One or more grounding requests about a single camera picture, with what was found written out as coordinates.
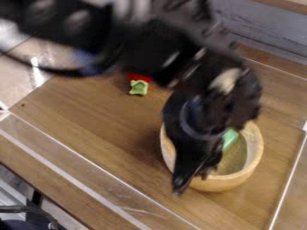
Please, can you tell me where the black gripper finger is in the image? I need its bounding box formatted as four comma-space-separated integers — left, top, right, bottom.
171, 155, 208, 195

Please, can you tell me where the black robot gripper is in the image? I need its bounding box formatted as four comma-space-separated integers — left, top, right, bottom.
160, 50, 264, 181

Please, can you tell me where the brown wooden bowl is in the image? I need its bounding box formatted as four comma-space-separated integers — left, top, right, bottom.
159, 121, 264, 192

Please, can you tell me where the green rectangular block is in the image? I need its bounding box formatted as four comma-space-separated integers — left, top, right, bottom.
221, 128, 239, 152

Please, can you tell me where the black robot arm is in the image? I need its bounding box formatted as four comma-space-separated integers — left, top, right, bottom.
0, 0, 263, 194

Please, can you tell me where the clear acrylic front barrier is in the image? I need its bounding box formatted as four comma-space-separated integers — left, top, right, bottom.
0, 112, 200, 230

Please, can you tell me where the black clamp under table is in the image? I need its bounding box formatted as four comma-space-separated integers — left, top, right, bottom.
25, 190, 68, 230

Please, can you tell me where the black cable loop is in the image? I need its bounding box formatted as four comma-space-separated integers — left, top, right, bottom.
0, 205, 49, 230

